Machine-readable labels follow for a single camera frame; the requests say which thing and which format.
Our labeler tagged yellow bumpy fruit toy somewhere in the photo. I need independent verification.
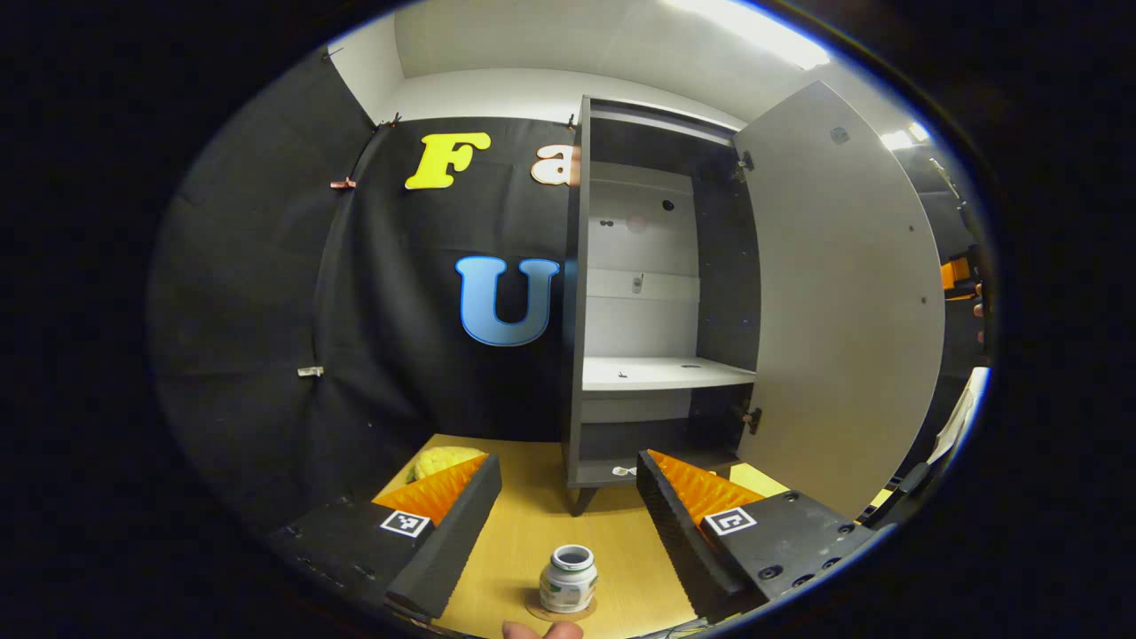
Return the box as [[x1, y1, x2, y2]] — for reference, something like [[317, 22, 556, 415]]
[[406, 446, 488, 485]]

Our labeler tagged beige cabinet door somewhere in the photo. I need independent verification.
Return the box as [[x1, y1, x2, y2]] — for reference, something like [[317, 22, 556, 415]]
[[732, 80, 947, 521]]

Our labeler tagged grey cabinet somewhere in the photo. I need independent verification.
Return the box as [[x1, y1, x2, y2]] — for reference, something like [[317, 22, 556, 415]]
[[560, 94, 765, 518]]

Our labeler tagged black backdrop cloth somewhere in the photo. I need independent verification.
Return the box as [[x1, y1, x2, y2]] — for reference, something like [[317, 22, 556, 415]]
[[146, 44, 997, 535]]

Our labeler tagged white plastic bottle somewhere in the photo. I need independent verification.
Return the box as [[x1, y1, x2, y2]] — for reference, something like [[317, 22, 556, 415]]
[[539, 544, 600, 615]]

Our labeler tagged white cloth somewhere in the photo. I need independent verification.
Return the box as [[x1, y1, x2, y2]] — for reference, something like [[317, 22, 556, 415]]
[[927, 367, 991, 464]]

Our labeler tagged black tripod stand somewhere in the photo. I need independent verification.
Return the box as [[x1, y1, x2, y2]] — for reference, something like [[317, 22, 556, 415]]
[[927, 157, 977, 258]]

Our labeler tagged round brown coaster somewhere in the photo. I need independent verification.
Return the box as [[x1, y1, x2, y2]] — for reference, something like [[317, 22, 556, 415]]
[[525, 593, 599, 623]]

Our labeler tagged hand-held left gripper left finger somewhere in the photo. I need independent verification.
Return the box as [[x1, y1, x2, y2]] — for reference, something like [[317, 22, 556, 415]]
[[266, 453, 503, 620]]

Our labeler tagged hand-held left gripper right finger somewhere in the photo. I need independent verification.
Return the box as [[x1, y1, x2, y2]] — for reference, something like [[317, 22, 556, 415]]
[[635, 449, 880, 622]]

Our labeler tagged ceiling light strip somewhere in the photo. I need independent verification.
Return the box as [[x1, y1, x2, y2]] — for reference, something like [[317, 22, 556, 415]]
[[880, 123, 929, 153]]

